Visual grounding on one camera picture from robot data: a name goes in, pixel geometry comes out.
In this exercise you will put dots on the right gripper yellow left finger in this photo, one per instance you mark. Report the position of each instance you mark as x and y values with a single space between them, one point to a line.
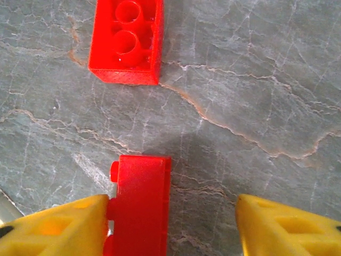
53 232

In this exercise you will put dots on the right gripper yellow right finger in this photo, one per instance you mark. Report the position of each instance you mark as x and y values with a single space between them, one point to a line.
290 232

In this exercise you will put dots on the red lego brick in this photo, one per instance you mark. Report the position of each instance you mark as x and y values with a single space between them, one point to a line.
141 202
106 53

